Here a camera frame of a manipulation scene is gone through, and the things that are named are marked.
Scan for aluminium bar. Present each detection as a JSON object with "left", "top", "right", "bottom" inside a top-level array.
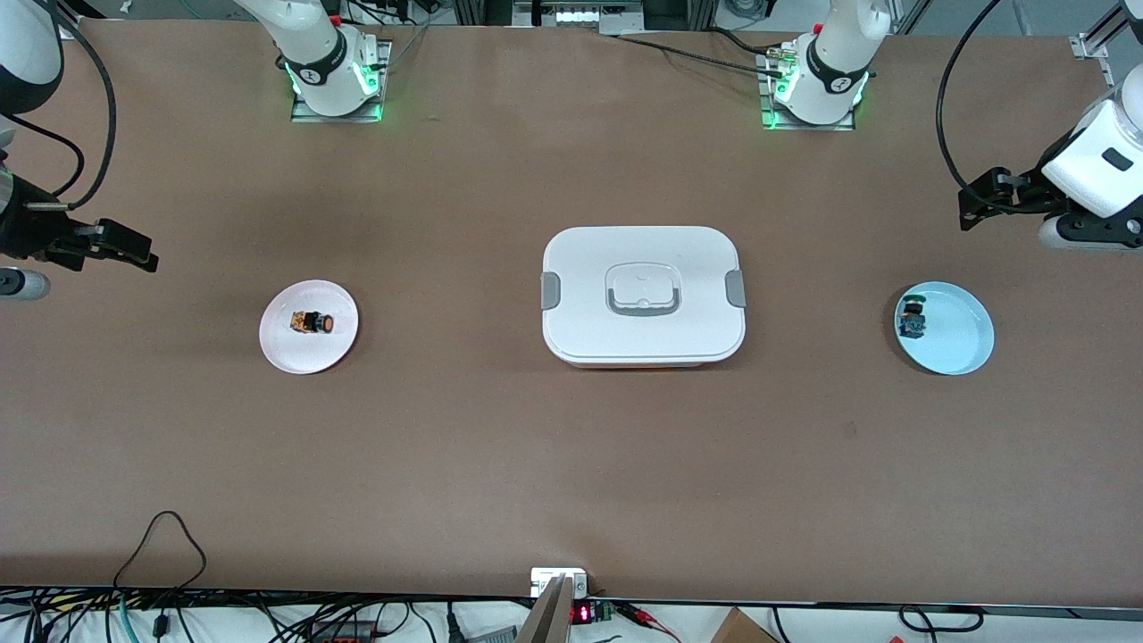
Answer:
[{"left": 516, "top": 576, "right": 574, "bottom": 643}]

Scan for pink round plate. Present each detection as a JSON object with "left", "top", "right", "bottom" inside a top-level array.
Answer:
[{"left": 259, "top": 280, "right": 360, "bottom": 375}]

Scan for black cable loop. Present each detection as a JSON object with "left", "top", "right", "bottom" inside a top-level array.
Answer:
[{"left": 897, "top": 605, "right": 985, "bottom": 633}]

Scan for white power strip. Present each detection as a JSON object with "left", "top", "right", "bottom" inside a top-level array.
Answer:
[{"left": 536, "top": 2, "right": 646, "bottom": 28}]

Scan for orange push button switch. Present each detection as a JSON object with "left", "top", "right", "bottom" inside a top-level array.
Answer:
[{"left": 288, "top": 308, "right": 338, "bottom": 338}]

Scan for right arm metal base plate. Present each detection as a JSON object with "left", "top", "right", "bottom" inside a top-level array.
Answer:
[{"left": 290, "top": 40, "right": 394, "bottom": 124}]

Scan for red clip lead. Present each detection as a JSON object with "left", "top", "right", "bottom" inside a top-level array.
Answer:
[{"left": 616, "top": 600, "right": 681, "bottom": 642}]

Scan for aluminium frame structure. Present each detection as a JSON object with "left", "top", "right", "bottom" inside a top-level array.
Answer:
[{"left": 451, "top": 0, "right": 720, "bottom": 37}]

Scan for grey lunch box handle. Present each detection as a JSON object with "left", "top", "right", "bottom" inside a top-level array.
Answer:
[{"left": 605, "top": 263, "right": 681, "bottom": 317}]

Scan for tangled black cables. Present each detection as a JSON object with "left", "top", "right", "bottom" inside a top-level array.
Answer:
[{"left": 0, "top": 585, "right": 537, "bottom": 643}]

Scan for long black table cable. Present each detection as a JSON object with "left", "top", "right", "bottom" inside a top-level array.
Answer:
[{"left": 614, "top": 34, "right": 785, "bottom": 76}]

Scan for orange black device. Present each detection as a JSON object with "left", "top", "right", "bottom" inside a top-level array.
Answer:
[{"left": 308, "top": 621, "right": 380, "bottom": 643}]

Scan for light blue round plate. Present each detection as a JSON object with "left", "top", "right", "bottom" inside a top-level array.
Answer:
[{"left": 894, "top": 281, "right": 995, "bottom": 376}]

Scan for short black table cable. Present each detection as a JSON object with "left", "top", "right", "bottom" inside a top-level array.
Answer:
[{"left": 710, "top": 27, "right": 782, "bottom": 56}]

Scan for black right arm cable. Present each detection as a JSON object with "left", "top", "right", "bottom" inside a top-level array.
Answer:
[{"left": 0, "top": 0, "right": 119, "bottom": 212}]

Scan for looped thin black cable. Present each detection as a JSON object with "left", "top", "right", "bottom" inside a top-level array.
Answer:
[{"left": 113, "top": 511, "right": 208, "bottom": 592}]

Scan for small white box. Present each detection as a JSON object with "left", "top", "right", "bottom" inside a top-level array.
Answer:
[{"left": 531, "top": 568, "right": 588, "bottom": 597}]

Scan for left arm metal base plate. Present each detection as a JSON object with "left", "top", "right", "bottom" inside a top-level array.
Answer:
[{"left": 759, "top": 49, "right": 858, "bottom": 132}]

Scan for brown cardboard piece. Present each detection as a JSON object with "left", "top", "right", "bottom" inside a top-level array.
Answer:
[{"left": 710, "top": 607, "right": 780, "bottom": 643}]

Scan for white lunch box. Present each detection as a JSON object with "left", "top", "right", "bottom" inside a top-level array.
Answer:
[{"left": 541, "top": 225, "right": 747, "bottom": 370}]

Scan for diagonal aluminium profile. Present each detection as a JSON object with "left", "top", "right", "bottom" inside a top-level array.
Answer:
[{"left": 1070, "top": 9, "right": 1130, "bottom": 60}]

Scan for green push button switch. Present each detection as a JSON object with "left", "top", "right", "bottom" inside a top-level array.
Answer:
[{"left": 899, "top": 293, "right": 930, "bottom": 341}]

